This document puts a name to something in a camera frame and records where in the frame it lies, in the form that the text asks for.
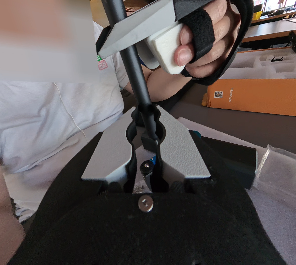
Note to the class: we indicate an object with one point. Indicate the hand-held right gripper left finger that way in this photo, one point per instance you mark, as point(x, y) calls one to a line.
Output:
point(108, 154)

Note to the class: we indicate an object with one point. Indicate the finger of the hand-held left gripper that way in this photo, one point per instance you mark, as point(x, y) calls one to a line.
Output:
point(143, 22)

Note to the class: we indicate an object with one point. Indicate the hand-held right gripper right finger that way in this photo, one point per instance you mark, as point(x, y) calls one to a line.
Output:
point(182, 154)

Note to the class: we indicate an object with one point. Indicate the blue metal bracket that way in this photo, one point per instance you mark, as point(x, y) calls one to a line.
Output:
point(153, 161)

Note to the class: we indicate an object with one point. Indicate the black plastic block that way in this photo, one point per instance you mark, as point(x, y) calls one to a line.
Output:
point(149, 142)

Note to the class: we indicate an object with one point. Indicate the black electric screwdriver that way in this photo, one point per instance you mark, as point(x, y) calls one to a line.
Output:
point(136, 77)

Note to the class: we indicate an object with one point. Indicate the person's right forearm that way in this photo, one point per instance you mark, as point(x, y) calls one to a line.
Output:
point(9, 223)

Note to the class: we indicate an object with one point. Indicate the person's left forearm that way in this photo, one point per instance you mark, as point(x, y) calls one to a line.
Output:
point(161, 84)

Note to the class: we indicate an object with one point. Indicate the grey desk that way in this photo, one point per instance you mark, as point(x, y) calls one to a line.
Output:
point(231, 126)

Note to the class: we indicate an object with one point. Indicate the orange-edged desk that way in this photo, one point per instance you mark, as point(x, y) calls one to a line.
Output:
point(268, 31)

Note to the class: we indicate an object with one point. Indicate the person's left hand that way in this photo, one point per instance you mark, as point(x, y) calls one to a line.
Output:
point(223, 29)

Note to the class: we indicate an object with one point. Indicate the teal round part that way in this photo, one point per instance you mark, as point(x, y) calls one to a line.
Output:
point(196, 133)

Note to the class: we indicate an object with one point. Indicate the pile of small screws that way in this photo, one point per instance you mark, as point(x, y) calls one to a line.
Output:
point(138, 188)

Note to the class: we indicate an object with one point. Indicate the black rectangular box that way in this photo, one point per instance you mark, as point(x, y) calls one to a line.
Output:
point(231, 161)

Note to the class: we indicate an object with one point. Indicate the small yellow object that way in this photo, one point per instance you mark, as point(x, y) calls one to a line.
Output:
point(204, 100)

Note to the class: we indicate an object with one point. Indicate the yellow box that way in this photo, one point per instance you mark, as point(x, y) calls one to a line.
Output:
point(256, 16)

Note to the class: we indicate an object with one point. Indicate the person in white t-shirt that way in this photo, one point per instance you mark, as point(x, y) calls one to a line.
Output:
point(46, 119)

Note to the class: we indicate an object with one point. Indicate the white foam insert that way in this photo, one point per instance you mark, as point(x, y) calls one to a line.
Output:
point(242, 63)

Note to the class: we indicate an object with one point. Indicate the orange cardboard box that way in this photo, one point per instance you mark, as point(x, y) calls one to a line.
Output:
point(254, 98)

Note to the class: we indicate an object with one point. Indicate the clear plastic bag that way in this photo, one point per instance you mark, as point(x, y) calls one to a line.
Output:
point(277, 172)

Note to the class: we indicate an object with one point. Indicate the white foam sheet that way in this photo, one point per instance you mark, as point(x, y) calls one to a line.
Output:
point(270, 228)

